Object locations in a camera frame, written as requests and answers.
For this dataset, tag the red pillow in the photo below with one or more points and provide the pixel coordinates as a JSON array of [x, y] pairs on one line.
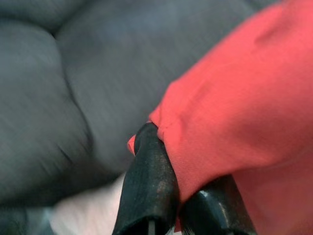
[[244, 98]]

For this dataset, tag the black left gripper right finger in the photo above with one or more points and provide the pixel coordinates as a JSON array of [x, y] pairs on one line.
[[212, 213]]

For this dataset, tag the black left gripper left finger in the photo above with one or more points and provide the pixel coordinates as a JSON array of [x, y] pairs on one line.
[[149, 183]]

